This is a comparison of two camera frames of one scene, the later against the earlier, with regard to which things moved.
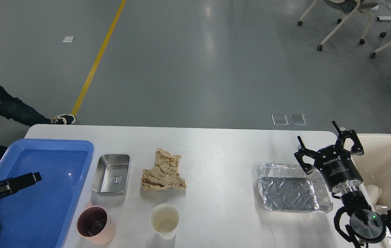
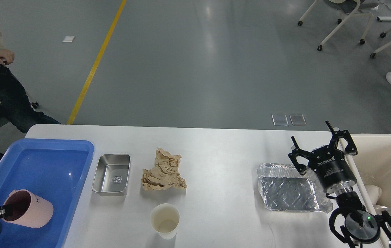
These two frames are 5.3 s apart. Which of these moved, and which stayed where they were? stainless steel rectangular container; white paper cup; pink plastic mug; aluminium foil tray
Moved: pink plastic mug
Stayed: white paper cup; stainless steel rectangular container; aluminium foil tray
